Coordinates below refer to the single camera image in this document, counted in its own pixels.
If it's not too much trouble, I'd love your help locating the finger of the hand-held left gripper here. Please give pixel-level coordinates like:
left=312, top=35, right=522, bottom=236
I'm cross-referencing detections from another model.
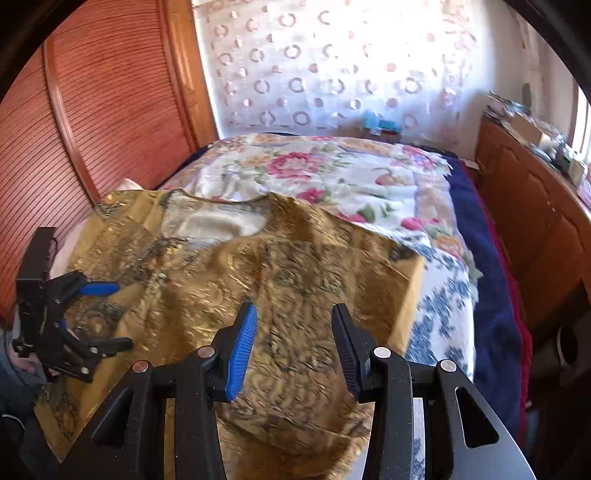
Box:
left=48, top=271, right=121, bottom=315
left=58, top=323, right=134, bottom=357

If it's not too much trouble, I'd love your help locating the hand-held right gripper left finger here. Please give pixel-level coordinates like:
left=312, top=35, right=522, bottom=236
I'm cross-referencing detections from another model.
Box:
left=60, top=302, right=259, bottom=480

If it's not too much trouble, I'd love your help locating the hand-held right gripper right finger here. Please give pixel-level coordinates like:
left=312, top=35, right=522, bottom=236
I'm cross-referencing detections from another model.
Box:
left=331, top=303, right=539, bottom=480

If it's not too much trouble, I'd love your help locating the golden patterned garment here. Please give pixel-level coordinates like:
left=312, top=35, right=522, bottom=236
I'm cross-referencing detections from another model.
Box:
left=34, top=189, right=426, bottom=480

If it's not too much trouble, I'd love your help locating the person's left forearm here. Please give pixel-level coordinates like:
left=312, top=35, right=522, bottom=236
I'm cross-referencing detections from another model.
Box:
left=0, top=318, right=51, bottom=444

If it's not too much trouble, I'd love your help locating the white pillow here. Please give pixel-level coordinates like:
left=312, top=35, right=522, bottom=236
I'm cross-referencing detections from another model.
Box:
left=55, top=178, right=148, bottom=273

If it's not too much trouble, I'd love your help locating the pink floral blanket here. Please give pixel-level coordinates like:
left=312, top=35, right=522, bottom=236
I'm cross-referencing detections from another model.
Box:
left=185, top=136, right=483, bottom=287

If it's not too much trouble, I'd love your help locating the wooden slatted headboard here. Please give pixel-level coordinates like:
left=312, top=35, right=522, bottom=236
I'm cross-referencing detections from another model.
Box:
left=0, top=0, right=220, bottom=324

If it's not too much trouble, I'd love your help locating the wooden cabinet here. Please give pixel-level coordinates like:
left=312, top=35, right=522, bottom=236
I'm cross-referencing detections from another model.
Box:
left=475, top=115, right=591, bottom=333

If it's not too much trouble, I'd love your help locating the blue plastic item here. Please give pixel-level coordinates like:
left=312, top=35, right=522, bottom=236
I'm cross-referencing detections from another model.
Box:
left=362, top=111, right=400, bottom=136

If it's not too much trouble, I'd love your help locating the cardboard box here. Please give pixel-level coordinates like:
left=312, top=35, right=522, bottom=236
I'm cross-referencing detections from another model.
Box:
left=508, top=113, right=546, bottom=145

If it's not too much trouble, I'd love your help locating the clutter of small desktop things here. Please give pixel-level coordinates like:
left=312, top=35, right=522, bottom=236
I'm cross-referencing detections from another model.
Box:
left=487, top=90, right=591, bottom=190

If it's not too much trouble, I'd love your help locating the sheer circle-patterned curtain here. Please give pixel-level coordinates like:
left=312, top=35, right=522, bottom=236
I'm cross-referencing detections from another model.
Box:
left=191, top=0, right=522, bottom=139

